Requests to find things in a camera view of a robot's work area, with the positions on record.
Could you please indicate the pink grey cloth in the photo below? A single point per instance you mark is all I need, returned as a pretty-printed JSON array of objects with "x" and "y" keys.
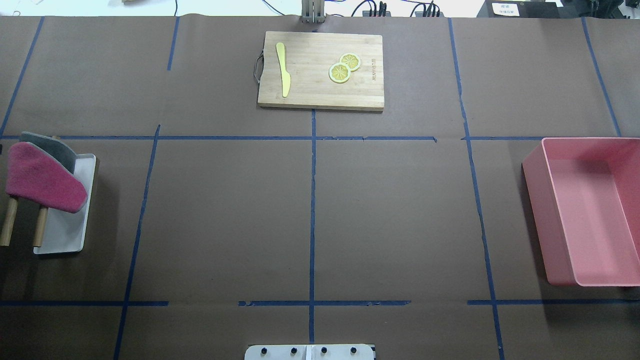
[{"x": 41, "y": 169}]

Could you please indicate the yellow plastic knife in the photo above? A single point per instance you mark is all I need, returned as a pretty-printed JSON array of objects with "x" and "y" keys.
[{"x": 284, "y": 74}]

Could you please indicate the wooden cutting board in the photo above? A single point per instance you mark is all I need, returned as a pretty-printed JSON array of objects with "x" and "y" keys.
[{"x": 309, "y": 56}]

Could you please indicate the black orange connector board far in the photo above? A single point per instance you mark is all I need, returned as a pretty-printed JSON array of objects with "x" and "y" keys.
[{"x": 376, "y": 9}]

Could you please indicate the black orange connector board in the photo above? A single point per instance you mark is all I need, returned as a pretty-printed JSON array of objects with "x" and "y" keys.
[
  {"x": 426, "y": 10},
  {"x": 376, "y": 9}
]

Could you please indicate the black orange connector board near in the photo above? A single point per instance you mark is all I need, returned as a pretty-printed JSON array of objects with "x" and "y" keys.
[{"x": 426, "y": 10}]

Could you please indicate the black box with label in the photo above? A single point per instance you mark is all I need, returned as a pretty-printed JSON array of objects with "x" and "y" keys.
[{"x": 524, "y": 9}]

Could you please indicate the white rack tray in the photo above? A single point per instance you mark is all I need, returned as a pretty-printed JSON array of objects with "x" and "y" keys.
[{"x": 65, "y": 232}]

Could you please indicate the pink plastic bin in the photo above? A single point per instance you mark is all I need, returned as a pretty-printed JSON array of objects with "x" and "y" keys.
[{"x": 585, "y": 197}]

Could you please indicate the wooden rack rod inner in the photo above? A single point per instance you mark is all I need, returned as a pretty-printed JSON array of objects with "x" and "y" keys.
[{"x": 40, "y": 228}]

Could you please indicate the wooden rack rod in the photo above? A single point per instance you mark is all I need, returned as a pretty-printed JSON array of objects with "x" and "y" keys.
[
  {"x": 40, "y": 228},
  {"x": 8, "y": 225}
]

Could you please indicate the wooden rack rod outer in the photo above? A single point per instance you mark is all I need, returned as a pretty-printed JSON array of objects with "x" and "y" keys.
[{"x": 8, "y": 225}]

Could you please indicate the lemon slice far from handle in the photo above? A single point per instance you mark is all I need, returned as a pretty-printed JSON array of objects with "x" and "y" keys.
[{"x": 339, "y": 73}]

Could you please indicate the lemon slice near handle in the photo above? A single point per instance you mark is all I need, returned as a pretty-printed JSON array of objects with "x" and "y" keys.
[{"x": 351, "y": 60}]

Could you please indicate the aluminium frame post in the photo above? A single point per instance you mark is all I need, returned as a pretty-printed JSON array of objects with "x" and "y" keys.
[{"x": 313, "y": 11}]

